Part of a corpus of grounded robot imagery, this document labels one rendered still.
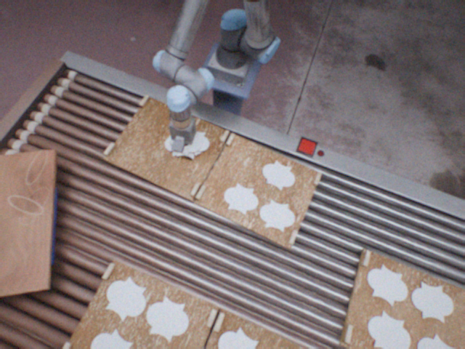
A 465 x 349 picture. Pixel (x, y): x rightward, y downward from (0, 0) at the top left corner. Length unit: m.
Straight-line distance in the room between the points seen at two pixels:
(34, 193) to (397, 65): 2.88
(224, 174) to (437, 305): 0.89
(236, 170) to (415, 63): 2.36
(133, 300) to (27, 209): 0.48
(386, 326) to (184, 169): 0.92
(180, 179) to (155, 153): 0.16
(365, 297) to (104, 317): 0.91
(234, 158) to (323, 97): 1.59
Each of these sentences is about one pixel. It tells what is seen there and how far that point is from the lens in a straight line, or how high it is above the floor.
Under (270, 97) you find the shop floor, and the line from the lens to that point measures 2.76.
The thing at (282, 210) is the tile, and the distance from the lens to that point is 1.33.
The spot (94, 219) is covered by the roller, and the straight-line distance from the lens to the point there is 1.39.
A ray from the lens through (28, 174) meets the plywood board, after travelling 1.41.
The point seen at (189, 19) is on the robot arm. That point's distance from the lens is 1.21.
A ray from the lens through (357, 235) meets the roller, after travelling 1.42.
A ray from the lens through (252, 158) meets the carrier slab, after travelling 1.40.
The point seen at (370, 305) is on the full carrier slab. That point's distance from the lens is 1.37.
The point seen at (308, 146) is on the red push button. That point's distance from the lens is 1.49.
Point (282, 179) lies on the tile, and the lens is 1.38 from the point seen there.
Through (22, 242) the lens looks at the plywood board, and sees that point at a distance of 1.33.
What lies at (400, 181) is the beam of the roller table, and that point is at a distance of 1.58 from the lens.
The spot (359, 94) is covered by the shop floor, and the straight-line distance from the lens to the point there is 2.99.
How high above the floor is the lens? 2.19
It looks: 66 degrees down
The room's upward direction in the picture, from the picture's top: 7 degrees clockwise
